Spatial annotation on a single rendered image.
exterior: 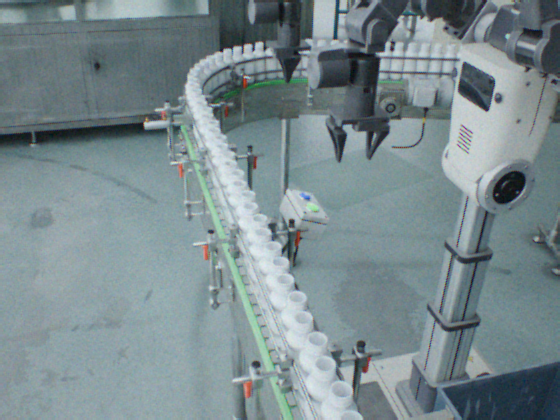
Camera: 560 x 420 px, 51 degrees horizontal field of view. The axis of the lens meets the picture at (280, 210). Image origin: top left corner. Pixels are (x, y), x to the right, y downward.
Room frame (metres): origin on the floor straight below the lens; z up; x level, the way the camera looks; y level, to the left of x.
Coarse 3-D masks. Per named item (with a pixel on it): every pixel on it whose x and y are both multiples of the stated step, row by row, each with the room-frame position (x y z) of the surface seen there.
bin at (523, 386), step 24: (456, 384) 0.87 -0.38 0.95; (480, 384) 0.88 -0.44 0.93; (504, 384) 0.90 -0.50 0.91; (528, 384) 0.92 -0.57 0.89; (552, 384) 0.94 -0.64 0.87; (456, 408) 0.87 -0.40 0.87; (480, 408) 0.89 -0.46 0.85; (504, 408) 0.91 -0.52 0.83; (528, 408) 0.93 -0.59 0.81; (552, 408) 0.92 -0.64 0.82
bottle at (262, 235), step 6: (264, 228) 1.12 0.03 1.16; (258, 234) 1.12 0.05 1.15; (264, 234) 1.12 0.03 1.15; (270, 234) 1.11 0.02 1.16; (258, 240) 1.09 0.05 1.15; (264, 240) 1.09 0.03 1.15; (270, 240) 1.10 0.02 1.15; (252, 246) 1.10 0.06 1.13; (258, 246) 1.09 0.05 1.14; (264, 246) 1.09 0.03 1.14; (252, 252) 1.09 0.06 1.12; (258, 252) 1.08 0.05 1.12; (252, 258) 1.09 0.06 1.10; (258, 258) 1.08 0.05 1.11; (258, 264) 1.08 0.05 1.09; (252, 270) 1.09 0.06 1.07; (258, 270) 1.08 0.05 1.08; (252, 276) 1.09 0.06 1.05; (252, 282) 1.09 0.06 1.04; (258, 282) 1.08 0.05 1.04; (258, 288) 1.08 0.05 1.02; (258, 294) 1.08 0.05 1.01
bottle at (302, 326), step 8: (304, 312) 0.84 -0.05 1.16; (296, 320) 0.83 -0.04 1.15; (304, 320) 0.84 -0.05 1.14; (312, 320) 0.83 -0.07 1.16; (296, 328) 0.81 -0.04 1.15; (304, 328) 0.80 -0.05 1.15; (312, 328) 0.82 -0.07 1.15; (288, 336) 0.82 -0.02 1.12; (296, 336) 0.81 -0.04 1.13; (304, 336) 0.80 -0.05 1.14; (288, 344) 0.81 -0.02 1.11; (296, 344) 0.80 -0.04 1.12; (304, 344) 0.80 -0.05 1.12; (296, 352) 0.79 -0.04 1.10; (296, 360) 0.79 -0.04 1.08; (296, 376) 0.79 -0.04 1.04; (296, 384) 0.79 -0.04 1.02
